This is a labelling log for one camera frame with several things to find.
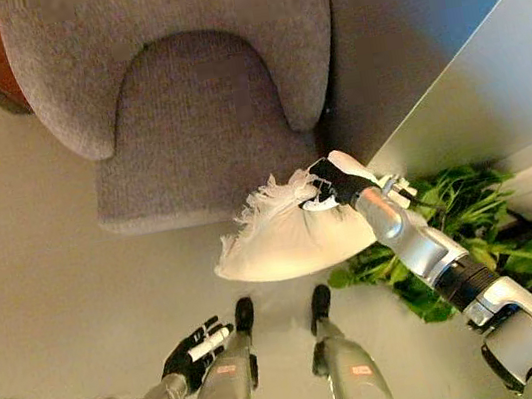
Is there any silver robot leg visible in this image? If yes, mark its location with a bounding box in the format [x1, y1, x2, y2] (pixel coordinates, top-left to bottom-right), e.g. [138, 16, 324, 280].
[298, 275, 395, 399]
[170, 296, 269, 399]

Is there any green leafy potted plant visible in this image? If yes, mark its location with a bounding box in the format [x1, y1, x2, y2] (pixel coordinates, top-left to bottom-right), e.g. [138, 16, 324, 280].
[313, 153, 532, 339]

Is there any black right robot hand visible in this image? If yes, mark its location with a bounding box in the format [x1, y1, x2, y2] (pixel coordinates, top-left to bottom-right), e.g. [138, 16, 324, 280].
[292, 143, 382, 215]

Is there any silver right robot leg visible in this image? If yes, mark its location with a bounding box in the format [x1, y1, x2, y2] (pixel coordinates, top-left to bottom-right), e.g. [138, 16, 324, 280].
[298, 275, 395, 399]

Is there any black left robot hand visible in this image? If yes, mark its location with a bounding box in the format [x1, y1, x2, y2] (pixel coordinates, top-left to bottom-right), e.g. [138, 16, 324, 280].
[152, 312, 244, 399]

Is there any silver left robot leg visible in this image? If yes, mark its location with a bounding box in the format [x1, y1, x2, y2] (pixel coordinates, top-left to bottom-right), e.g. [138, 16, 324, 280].
[170, 296, 269, 399]

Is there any grey fabric sofa chair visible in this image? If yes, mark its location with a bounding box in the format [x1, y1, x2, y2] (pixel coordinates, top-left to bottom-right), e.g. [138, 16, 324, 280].
[0, 0, 363, 253]

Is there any white fringed pillow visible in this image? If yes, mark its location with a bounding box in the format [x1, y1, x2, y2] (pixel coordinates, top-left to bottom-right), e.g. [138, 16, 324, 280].
[200, 157, 383, 290]

